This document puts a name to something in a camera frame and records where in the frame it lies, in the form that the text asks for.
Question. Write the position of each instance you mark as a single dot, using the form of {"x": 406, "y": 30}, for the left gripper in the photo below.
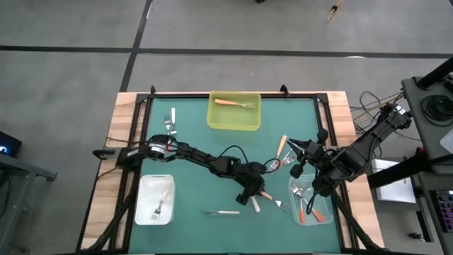
{"x": 253, "y": 177}

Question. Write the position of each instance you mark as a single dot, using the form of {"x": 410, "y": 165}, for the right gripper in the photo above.
{"x": 315, "y": 154}

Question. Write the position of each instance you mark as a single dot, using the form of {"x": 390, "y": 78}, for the clear plastic bin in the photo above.
{"x": 325, "y": 209}

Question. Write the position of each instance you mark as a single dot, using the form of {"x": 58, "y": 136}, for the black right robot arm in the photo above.
{"x": 368, "y": 141}

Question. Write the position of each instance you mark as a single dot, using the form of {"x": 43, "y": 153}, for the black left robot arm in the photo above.
{"x": 198, "y": 156}

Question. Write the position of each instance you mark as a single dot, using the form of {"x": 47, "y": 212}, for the yellow translucent plastic bin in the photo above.
{"x": 233, "y": 120}

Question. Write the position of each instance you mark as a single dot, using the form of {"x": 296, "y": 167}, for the teal table mat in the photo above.
{"x": 198, "y": 233}

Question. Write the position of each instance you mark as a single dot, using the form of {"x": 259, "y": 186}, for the black diagonal beam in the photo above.
{"x": 396, "y": 171}

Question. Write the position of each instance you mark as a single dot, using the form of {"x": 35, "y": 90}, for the white plastic bin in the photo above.
{"x": 148, "y": 191}

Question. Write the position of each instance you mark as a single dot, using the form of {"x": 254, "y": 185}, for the white box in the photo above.
{"x": 396, "y": 191}

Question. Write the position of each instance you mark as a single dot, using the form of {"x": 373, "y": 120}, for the grey equipment cart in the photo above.
{"x": 412, "y": 90}

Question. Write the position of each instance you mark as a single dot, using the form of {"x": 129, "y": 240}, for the small black floor object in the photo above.
{"x": 417, "y": 236}

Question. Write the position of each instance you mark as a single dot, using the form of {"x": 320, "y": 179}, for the white sheet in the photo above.
{"x": 447, "y": 141}

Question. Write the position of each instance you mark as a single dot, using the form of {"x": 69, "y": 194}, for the black pole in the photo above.
{"x": 437, "y": 74}

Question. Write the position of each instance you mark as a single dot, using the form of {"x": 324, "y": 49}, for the black keypad with coloured keys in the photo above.
{"x": 444, "y": 209}

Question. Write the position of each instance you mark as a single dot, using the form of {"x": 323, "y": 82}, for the grey side desk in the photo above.
{"x": 32, "y": 171}

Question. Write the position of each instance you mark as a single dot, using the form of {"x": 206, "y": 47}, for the black monitor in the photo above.
{"x": 8, "y": 141}

